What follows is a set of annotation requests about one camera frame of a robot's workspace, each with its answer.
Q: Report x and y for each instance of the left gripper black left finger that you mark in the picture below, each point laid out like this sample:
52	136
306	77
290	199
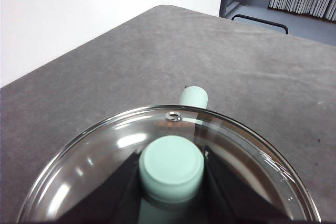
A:
110	197

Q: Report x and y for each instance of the glass pot lid green knob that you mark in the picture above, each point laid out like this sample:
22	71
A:
170	166

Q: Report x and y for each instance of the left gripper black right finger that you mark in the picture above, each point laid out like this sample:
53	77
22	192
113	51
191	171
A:
236	200

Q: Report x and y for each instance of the black tube frame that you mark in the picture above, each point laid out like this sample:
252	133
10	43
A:
262	20

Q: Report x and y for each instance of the mint green steamer pot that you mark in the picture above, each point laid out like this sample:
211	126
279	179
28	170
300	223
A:
194	96

